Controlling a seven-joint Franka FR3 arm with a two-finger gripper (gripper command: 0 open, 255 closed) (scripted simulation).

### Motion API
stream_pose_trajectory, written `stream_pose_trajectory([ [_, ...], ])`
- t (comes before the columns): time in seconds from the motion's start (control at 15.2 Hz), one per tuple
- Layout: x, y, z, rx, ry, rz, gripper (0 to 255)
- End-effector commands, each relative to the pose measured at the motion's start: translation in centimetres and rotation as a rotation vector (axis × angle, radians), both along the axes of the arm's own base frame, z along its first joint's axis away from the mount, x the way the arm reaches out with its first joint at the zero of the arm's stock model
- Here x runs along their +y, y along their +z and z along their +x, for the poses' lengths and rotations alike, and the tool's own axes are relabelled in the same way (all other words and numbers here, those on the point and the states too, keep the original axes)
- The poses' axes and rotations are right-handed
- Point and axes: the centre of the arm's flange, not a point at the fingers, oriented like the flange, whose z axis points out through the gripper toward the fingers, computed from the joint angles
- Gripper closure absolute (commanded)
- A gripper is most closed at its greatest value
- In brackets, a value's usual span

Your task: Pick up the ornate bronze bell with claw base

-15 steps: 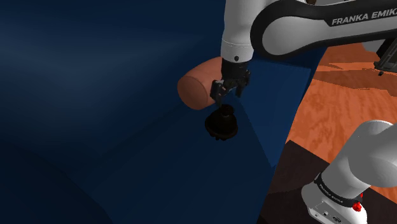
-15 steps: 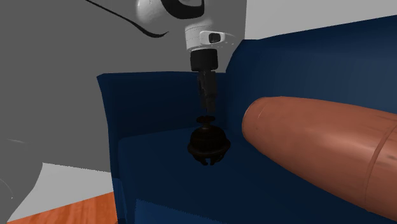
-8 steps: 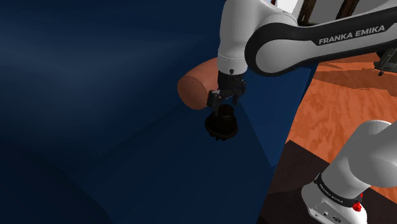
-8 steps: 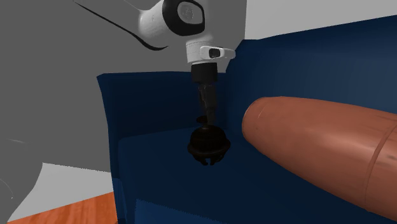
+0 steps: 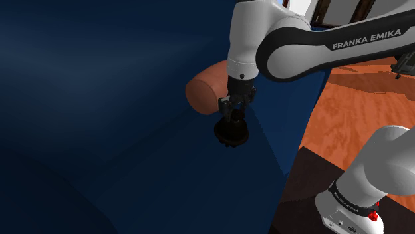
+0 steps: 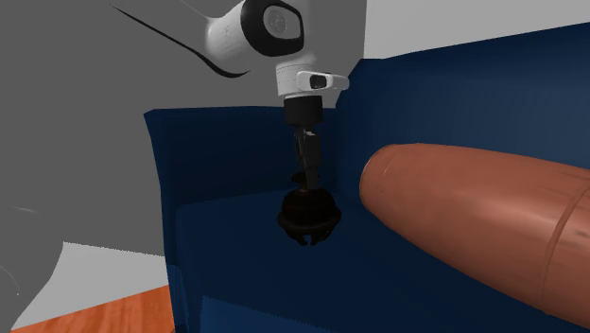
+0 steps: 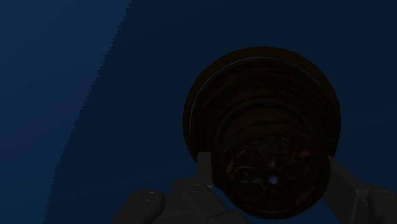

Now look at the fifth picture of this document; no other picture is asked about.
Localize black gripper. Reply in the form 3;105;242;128
217;75;259;123

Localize black round object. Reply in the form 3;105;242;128
213;109;251;148

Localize orange bolster cushion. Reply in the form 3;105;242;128
185;59;229;116

